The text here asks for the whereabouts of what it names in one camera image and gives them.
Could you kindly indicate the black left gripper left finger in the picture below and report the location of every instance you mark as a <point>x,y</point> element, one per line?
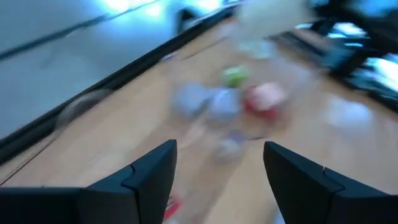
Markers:
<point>93,205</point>

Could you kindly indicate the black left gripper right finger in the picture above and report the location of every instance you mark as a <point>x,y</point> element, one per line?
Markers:
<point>320,202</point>

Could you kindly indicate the red wall charger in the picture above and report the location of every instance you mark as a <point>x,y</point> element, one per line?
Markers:
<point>261,112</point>

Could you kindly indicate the large lavender wall charger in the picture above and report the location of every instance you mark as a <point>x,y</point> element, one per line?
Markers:
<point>189,99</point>

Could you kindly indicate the green wall charger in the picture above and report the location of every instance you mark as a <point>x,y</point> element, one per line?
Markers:
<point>234,75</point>

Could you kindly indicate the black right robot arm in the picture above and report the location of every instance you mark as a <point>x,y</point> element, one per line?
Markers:
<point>382,31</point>

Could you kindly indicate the clear plastic tray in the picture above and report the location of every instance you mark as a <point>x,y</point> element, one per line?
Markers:
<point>149,102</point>

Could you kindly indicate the black aluminium table frame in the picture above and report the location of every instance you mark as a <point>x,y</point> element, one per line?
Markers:
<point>93,91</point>

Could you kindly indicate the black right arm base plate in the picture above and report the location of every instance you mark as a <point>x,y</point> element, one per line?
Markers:
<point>342,56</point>

